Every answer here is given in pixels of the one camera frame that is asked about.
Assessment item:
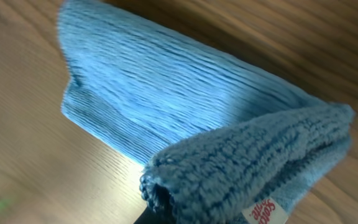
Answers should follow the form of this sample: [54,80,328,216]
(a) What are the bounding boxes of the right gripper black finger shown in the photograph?
[134,207,175,224]

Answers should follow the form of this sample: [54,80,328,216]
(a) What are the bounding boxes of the blue cloth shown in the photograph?
[58,0,355,223]

